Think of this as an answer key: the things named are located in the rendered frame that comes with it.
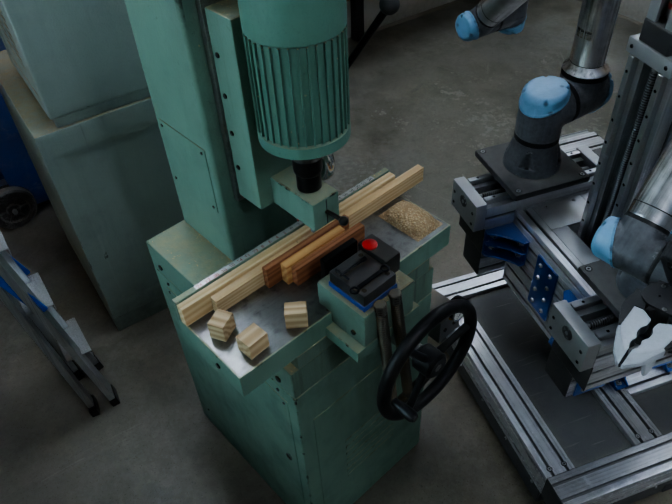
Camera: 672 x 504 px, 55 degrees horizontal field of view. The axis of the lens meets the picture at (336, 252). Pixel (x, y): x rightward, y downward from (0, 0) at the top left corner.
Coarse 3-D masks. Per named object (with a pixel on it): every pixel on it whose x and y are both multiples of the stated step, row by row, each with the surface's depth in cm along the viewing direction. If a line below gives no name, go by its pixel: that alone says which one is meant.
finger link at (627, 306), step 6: (636, 294) 84; (624, 300) 84; (630, 300) 84; (636, 300) 84; (642, 300) 84; (624, 306) 83; (630, 306) 83; (636, 306) 83; (642, 306) 83; (624, 312) 82; (624, 318) 82; (618, 324) 81
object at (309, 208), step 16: (272, 176) 134; (288, 176) 134; (272, 192) 137; (288, 192) 131; (320, 192) 130; (336, 192) 130; (288, 208) 135; (304, 208) 130; (320, 208) 129; (336, 208) 133; (320, 224) 131
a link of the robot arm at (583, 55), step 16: (592, 0) 149; (608, 0) 148; (592, 16) 151; (608, 16) 150; (576, 32) 158; (592, 32) 154; (608, 32) 154; (576, 48) 159; (592, 48) 156; (608, 48) 158; (576, 64) 161; (592, 64) 159; (576, 80) 161; (592, 80) 160; (608, 80) 166; (592, 96) 163; (608, 96) 167; (592, 112) 170
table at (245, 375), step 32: (384, 224) 147; (448, 224) 146; (416, 256) 142; (288, 288) 134; (256, 320) 128; (320, 320) 128; (224, 352) 123; (288, 352) 125; (352, 352) 126; (256, 384) 123
